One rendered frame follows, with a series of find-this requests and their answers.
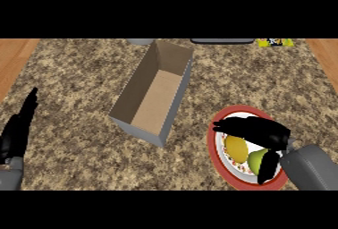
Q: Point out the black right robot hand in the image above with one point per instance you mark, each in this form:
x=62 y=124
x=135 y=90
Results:
x=255 y=131

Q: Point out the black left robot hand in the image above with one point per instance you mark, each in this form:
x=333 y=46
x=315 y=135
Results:
x=16 y=131

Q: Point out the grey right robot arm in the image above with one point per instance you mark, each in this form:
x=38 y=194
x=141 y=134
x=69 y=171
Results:
x=310 y=168

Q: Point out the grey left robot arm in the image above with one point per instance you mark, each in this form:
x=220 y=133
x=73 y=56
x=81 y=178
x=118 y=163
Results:
x=8 y=176

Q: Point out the yellow lemon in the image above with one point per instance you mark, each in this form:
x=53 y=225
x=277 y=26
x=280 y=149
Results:
x=236 y=149

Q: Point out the red rimmed white plate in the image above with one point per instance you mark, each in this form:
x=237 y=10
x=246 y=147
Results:
x=228 y=167

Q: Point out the open cardboard box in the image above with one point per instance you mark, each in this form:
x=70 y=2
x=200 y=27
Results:
x=153 y=92

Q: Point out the green lime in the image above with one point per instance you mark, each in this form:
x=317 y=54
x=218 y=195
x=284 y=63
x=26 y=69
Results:
x=255 y=161

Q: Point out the yellow printed packet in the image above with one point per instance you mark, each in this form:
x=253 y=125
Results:
x=274 y=42

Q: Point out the dark flat appliance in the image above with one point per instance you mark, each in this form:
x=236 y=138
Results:
x=221 y=41

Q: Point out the grey round object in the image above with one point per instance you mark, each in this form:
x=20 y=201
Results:
x=138 y=41

